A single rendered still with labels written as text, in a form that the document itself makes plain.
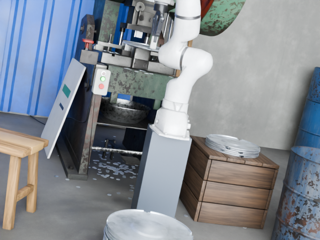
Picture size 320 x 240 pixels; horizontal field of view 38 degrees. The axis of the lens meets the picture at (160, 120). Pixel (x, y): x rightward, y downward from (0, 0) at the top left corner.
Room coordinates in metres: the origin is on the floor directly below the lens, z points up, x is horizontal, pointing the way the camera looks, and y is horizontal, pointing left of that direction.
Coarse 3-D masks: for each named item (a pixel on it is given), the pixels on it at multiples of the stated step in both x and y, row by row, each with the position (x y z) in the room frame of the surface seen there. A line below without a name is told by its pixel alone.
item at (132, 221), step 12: (120, 216) 1.50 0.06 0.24; (132, 216) 1.52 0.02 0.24; (144, 216) 1.55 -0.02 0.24; (156, 216) 1.57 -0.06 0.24; (168, 216) 1.58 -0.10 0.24; (120, 228) 1.41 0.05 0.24; (132, 228) 1.42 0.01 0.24; (144, 228) 1.43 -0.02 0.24; (156, 228) 1.45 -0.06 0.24; (168, 228) 1.49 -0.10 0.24; (180, 228) 1.51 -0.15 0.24
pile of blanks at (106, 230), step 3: (105, 228) 1.43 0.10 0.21; (108, 228) 1.39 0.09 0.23; (105, 231) 1.43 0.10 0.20; (108, 231) 1.39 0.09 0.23; (105, 234) 1.41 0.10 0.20; (108, 234) 1.40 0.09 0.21; (111, 234) 1.36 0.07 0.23; (105, 237) 1.39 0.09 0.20; (108, 237) 1.38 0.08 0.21; (111, 237) 1.36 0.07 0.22; (114, 237) 1.35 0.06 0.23; (117, 237) 1.34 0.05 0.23
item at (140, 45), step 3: (123, 42) 2.55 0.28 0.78; (126, 42) 2.51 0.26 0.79; (129, 42) 2.63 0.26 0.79; (132, 42) 2.69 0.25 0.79; (135, 42) 2.71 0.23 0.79; (138, 42) 2.72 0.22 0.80; (132, 45) 2.47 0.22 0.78; (135, 45) 2.46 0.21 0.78; (138, 45) 2.56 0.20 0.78; (141, 45) 2.55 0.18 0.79; (144, 45) 2.59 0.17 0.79; (147, 45) 2.64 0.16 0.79; (144, 48) 2.45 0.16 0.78; (147, 48) 2.51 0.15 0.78; (156, 48) 2.58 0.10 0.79; (159, 48) 2.72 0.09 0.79
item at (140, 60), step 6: (132, 48) 2.70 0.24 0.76; (138, 48) 2.54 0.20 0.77; (132, 54) 2.68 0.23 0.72; (138, 54) 2.67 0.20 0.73; (144, 54) 2.68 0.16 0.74; (132, 60) 2.66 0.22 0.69; (138, 60) 2.67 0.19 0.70; (144, 60) 2.68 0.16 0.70; (132, 66) 2.66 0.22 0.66; (138, 66) 2.67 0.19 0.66; (144, 66) 2.68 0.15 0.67
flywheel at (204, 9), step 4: (200, 0) 2.99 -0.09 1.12; (204, 0) 2.95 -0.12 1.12; (208, 0) 2.88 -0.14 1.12; (212, 0) 2.74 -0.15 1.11; (200, 4) 2.98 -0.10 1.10; (204, 4) 2.93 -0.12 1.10; (208, 4) 2.78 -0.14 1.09; (204, 8) 2.91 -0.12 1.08; (208, 8) 2.77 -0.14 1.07; (200, 12) 2.86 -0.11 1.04; (204, 12) 2.81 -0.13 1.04
